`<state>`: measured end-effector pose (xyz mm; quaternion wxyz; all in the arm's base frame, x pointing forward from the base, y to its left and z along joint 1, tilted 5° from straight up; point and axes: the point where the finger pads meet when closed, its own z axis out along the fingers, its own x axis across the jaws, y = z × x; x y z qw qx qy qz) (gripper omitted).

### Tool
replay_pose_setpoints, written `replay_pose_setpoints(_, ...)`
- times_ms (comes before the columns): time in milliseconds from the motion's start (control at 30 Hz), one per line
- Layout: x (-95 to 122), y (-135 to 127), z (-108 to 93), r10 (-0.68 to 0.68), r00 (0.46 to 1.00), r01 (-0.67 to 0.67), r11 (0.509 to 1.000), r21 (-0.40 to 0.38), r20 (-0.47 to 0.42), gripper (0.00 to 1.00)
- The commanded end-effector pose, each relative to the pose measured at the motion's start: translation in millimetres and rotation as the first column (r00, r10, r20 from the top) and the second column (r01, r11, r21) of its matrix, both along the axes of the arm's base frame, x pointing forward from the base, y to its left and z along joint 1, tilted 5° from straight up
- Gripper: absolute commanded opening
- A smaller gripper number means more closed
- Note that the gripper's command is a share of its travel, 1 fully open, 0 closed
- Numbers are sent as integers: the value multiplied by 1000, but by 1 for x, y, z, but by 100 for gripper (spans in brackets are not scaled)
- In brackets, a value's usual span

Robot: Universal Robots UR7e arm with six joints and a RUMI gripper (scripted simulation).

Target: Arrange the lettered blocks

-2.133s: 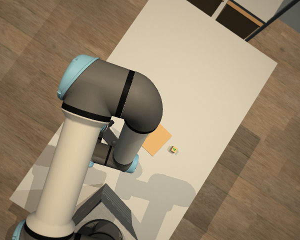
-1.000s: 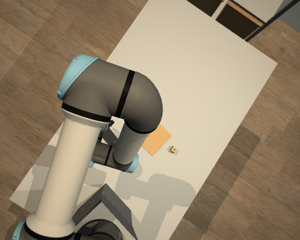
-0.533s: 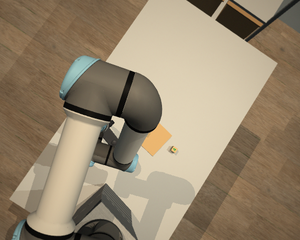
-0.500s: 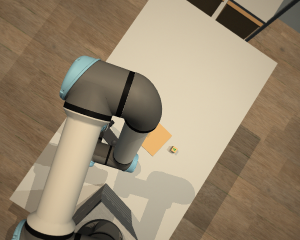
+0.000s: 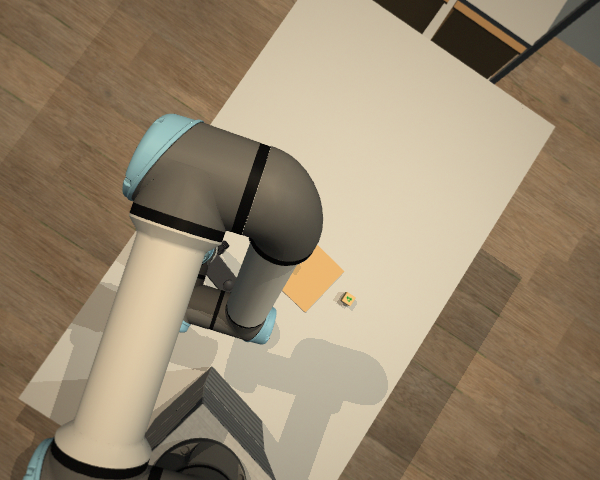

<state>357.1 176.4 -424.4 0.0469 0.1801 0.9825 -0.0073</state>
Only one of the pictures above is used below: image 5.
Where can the orange mat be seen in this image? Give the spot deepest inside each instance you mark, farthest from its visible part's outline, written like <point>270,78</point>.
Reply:
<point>312,278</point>

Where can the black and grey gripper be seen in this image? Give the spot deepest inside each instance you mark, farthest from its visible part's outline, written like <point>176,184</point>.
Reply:
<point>222,247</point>

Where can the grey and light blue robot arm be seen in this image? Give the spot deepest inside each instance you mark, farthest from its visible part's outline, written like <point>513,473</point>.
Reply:
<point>190,182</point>

